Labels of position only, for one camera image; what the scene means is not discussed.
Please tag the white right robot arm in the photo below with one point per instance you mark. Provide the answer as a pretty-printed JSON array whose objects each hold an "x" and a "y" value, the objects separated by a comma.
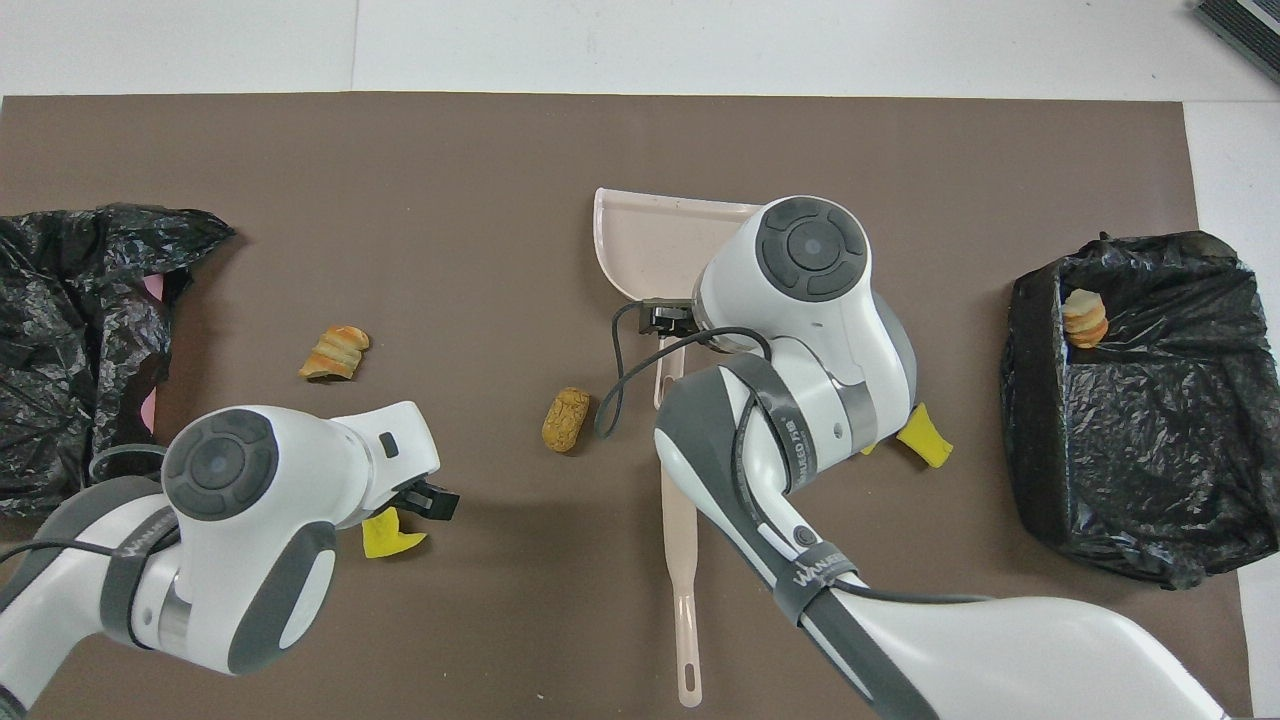
[{"x": 810, "y": 250}]

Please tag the small striped bread roll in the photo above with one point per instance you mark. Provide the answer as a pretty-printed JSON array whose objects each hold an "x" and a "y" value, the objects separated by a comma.
[{"x": 1085, "y": 318}]

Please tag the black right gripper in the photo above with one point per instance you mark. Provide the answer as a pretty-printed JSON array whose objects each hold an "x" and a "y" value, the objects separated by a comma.
[{"x": 665, "y": 318}]

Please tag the striped croissant bread piece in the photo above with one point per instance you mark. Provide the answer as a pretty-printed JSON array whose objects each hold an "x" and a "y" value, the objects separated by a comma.
[{"x": 334, "y": 353}]

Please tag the black bag-lined pink bin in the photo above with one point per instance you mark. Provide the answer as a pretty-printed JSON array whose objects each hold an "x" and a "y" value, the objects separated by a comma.
[{"x": 60, "y": 330}]

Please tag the beige hand brush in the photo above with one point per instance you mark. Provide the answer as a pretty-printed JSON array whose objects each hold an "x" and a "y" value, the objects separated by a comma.
[{"x": 682, "y": 620}]

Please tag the notched yellow sponge piece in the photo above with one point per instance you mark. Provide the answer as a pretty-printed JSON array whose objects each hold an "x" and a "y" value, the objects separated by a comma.
[{"x": 395, "y": 543}]

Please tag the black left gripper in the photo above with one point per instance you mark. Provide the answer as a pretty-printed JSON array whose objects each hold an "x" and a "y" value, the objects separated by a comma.
[{"x": 430, "y": 500}]

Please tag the brown table mat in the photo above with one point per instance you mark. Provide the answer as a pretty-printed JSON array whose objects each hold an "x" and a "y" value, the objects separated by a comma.
[{"x": 450, "y": 200}]

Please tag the brown oval bread loaf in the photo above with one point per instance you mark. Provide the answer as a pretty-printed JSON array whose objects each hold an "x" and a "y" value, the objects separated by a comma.
[{"x": 565, "y": 420}]

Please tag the beige plastic dustpan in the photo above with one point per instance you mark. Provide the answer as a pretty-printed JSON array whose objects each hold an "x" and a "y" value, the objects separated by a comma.
[{"x": 640, "y": 240}]

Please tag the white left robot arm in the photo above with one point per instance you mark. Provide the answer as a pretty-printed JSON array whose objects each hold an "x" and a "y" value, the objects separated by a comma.
[{"x": 250, "y": 560}]

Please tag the dark grey ribbed panel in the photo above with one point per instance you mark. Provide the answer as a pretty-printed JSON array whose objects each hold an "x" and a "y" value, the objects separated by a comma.
[{"x": 1240, "y": 25}]

